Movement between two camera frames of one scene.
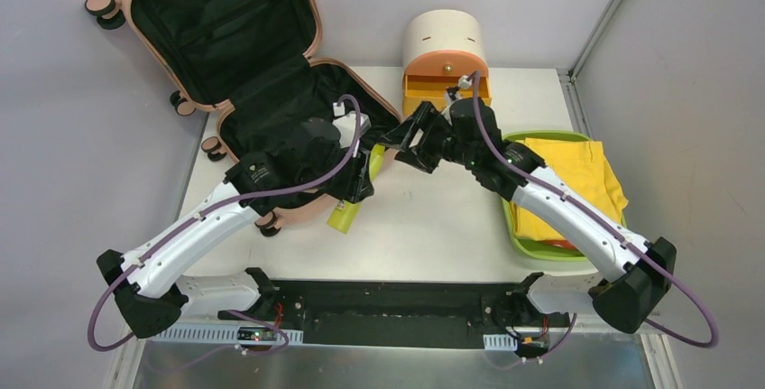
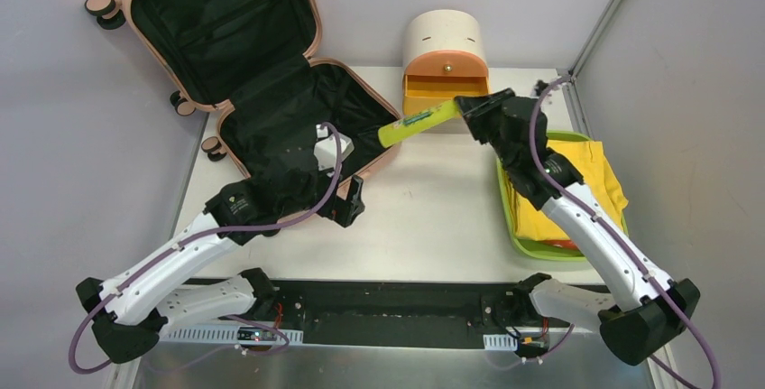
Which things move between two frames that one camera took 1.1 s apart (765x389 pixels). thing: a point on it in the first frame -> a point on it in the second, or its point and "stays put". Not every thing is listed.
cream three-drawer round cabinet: [439, 47] stays put
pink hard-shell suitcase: [238, 34] stays put
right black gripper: [419, 137] -> [483, 114]
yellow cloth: [583, 168] stays put
